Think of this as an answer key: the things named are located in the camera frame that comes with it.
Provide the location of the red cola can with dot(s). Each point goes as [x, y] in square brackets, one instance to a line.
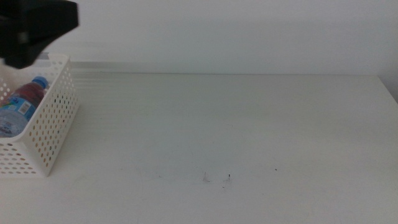
[32, 93]

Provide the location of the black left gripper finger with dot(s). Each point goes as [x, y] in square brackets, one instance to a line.
[21, 56]
[46, 18]

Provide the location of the water bottle with blue cap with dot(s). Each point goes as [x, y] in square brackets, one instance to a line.
[15, 115]

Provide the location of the white perforated plastic basket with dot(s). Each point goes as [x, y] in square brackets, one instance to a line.
[46, 130]

